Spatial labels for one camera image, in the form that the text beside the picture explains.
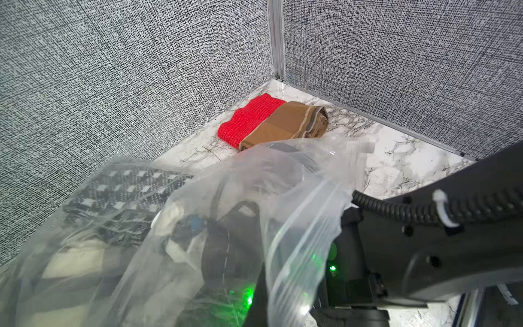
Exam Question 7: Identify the black white houndstooth scarf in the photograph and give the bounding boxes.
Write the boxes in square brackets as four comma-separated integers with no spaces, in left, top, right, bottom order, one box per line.
[63,163,192,247]

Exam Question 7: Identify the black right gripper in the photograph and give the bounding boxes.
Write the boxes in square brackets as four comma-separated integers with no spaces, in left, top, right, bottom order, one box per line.
[201,201,264,290]

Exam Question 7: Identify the clear plastic vacuum bag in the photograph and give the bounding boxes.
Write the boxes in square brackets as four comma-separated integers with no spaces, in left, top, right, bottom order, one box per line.
[1,137,374,326]

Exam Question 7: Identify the brown striped fringed scarf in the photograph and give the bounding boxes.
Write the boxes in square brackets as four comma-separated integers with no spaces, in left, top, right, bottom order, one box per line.
[238,102,329,151]

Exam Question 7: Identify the red knitted scarf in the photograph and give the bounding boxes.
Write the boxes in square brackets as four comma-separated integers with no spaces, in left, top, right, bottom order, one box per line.
[217,93,286,150]

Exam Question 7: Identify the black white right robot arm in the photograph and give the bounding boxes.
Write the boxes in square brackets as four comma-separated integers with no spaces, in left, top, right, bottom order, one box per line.
[196,140,522,326]

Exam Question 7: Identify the grey cream plaid scarf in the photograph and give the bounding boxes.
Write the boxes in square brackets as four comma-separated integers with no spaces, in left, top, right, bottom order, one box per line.
[14,238,131,326]

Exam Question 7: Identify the aluminium right corner post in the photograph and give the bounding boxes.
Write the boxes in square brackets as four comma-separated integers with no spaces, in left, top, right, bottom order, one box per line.
[267,0,286,81]

